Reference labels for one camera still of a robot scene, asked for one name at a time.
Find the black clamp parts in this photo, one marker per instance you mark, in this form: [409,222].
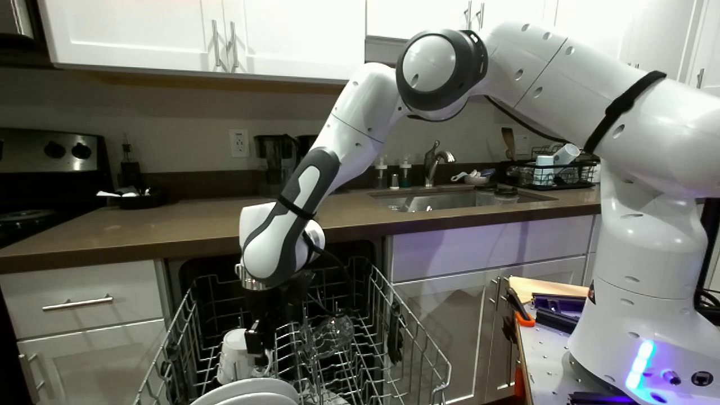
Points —
[560,312]

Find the black tray with white items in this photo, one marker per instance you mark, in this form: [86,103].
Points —
[142,202]

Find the orange black hand tool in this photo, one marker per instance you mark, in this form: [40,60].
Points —
[523,317]

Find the black dish drying rack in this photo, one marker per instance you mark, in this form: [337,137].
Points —
[547,177]

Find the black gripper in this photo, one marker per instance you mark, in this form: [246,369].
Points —
[277,312]

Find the white wall outlet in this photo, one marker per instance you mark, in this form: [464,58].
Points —
[239,143]

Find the black coffee maker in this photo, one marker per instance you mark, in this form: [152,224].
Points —
[274,158]

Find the dark bottle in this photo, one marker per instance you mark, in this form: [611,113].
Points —
[129,170]

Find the wooden board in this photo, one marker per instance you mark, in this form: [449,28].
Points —
[554,287]

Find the open stainless dishwasher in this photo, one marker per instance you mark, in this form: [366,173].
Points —
[210,261]

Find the chrome faucet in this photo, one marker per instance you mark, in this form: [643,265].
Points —
[431,160]

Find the stainless kitchen sink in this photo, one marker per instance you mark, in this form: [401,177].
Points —
[451,202]

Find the black plastic rack attachment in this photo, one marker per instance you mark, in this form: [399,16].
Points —
[395,338]

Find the black stainless stove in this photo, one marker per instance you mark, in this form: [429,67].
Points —
[53,150]

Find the grey drawer cabinet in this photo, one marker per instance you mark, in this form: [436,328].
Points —
[91,351]

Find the white mug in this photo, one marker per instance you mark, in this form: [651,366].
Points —
[232,360]

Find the grey sink cabinet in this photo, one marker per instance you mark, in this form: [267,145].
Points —
[451,256]

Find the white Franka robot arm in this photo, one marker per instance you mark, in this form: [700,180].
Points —
[654,249]

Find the brown kitchen countertop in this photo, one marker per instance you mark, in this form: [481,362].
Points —
[91,233]

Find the white dinner plate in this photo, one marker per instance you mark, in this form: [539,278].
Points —
[255,400]
[248,384]

